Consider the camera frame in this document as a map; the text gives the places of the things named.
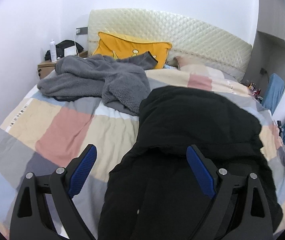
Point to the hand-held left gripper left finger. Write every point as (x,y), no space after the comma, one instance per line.
(82,172)

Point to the yellow pillow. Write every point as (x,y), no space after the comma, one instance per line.
(122,45)

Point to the grey and white wardrobe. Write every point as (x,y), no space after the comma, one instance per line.
(260,52)

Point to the pastel checked duvet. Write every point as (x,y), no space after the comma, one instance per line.
(57,125)

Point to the dark wall socket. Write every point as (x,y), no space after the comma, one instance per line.
(263,71)
(81,30)

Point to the black puffer jacket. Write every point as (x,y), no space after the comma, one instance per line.
(195,120)

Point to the white spray bottle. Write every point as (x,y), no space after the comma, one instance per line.
(53,51)

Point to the black tripod stand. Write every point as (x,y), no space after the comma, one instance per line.
(280,128)

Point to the checked pillow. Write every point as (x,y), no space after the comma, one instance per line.
(182,61)

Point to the grey fleece jacket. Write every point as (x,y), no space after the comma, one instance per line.
(95,80)

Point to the blue towel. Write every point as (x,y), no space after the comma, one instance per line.
(273,92)

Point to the white box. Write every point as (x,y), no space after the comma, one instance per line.
(70,51)

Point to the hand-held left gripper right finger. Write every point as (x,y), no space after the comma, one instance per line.
(200,172)

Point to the cream quilted headboard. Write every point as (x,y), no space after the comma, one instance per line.
(195,35)

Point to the wooden nightstand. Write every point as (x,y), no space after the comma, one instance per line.
(45,70)

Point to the black bag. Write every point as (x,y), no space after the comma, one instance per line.
(66,43)

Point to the cluster of small bottles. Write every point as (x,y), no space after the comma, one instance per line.
(253,90)

